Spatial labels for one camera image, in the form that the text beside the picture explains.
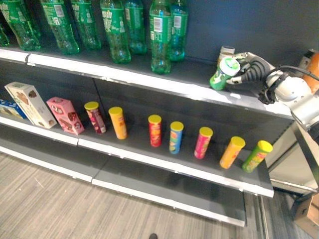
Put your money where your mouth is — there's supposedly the blue snack box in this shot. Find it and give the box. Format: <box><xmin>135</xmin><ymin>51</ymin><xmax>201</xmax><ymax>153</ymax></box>
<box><xmin>0</xmin><ymin>99</ymin><xmax>27</xmax><ymax>120</ymax></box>

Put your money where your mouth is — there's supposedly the empty grey shelf board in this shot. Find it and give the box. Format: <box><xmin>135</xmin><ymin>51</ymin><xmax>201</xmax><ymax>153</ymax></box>
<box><xmin>0</xmin><ymin>124</ymin><xmax>247</xmax><ymax>228</ymax></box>

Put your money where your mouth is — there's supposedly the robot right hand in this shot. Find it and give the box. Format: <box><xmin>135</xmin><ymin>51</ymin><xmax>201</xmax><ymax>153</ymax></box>
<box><xmin>227</xmin><ymin>51</ymin><xmax>276</xmax><ymax>85</ymax></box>

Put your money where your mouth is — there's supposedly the white shelf end panel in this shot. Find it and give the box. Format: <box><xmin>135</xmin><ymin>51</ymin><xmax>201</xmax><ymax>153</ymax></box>
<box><xmin>264</xmin><ymin>119</ymin><xmax>319</xmax><ymax>196</ymax></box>

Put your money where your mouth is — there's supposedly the orange chip can yellow lid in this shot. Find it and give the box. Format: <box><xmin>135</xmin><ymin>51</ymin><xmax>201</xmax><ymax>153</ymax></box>
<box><xmin>219</xmin><ymin>136</ymin><xmax>246</xmax><ymax>170</ymax></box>
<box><xmin>108</xmin><ymin>106</ymin><xmax>128</xmax><ymax>140</ymax></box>

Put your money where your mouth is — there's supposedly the green chip can yellow lid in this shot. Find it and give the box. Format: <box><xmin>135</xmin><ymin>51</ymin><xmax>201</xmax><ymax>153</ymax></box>
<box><xmin>241</xmin><ymin>140</ymin><xmax>274</xmax><ymax>174</ymax></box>

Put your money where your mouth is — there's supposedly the maroon chip can yellow lid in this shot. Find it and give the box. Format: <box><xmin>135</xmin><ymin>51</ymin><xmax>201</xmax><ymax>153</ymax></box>
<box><xmin>84</xmin><ymin>101</ymin><xmax>107</xmax><ymax>135</ymax></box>

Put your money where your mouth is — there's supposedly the grey shelf board with bottles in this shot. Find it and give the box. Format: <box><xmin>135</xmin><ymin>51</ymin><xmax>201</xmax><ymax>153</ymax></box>
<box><xmin>0</xmin><ymin>43</ymin><xmax>293</xmax><ymax>118</ymax></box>

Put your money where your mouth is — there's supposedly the red chip can yellow lid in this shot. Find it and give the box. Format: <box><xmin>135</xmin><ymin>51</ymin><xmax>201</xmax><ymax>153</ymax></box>
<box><xmin>148</xmin><ymin>114</ymin><xmax>163</xmax><ymax>148</ymax></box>

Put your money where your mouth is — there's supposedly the white cookie box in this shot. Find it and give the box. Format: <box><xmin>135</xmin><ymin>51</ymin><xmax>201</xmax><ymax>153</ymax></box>
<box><xmin>4</xmin><ymin>82</ymin><xmax>58</xmax><ymax>129</ymax></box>

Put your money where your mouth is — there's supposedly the pink chip can yellow lid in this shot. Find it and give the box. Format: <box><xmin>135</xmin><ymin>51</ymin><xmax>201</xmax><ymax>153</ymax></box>
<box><xmin>193</xmin><ymin>126</ymin><xmax>214</xmax><ymax>160</ymax></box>

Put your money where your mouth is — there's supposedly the cream cup with white lid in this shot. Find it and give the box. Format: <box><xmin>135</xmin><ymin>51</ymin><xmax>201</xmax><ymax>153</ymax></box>
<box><xmin>217</xmin><ymin>45</ymin><xmax>236</xmax><ymax>66</ymax></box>

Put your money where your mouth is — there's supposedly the brown cardboard box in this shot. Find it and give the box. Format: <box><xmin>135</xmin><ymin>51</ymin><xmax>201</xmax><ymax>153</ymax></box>
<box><xmin>293</xmin><ymin>193</ymin><xmax>319</xmax><ymax>239</ymax></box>

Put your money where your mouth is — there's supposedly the blue chip can yellow lid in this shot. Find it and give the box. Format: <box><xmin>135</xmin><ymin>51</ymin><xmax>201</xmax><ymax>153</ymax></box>
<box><xmin>169</xmin><ymin>121</ymin><xmax>185</xmax><ymax>155</ymax></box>

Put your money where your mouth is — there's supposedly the green cup with white lid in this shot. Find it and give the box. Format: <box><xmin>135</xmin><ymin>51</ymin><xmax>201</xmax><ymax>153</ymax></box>
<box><xmin>209</xmin><ymin>56</ymin><xmax>241</xmax><ymax>91</ymax></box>

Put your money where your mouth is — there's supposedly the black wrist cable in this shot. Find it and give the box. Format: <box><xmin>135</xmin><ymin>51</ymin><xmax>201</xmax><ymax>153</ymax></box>
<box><xmin>278</xmin><ymin>65</ymin><xmax>319</xmax><ymax>82</ymax></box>

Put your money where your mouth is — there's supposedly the green plastic soda bottle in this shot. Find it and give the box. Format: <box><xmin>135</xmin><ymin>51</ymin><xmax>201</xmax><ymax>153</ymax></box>
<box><xmin>70</xmin><ymin>0</ymin><xmax>102</xmax><ymax>50</ymax></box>
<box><xmin>100</xmin><ymin>0</ymin><xmax>132</xmax><ymax>64</ymax></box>
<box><xmin>0</xmin><ymin>0</ymin><xmax>41</xmax><ymax>52</ymax></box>
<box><xmin>169</xmin><ymin>0</ymin><xmax>189</xmax><ymax>63</ymax></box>
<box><xmin>39</xmin><ymin>0</ymin><xmax>80</xmax><ymax>56</ymax></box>
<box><xmin>149</xmin><ymin>0</ymin><xmax>173</xmax><ymax>75</ymax></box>
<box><xmin>124</xmin><ymin>0</ymin><xmax>148</xmax><ymax>56</ymax></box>

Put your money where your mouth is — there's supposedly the grey shelf board with cans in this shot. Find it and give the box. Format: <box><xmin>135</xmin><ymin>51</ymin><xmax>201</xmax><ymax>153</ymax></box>
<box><xmin>0</xmin><ymin>109</ymin><xmax>275</xmax><ymax>199</ymax></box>

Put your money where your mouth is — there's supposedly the pink cookie box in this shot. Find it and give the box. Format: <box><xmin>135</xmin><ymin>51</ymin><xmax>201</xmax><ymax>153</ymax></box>
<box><xmin>46</xmin><ymin>97</ymin><xmax>86</xmax><ymax>136</ymax></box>

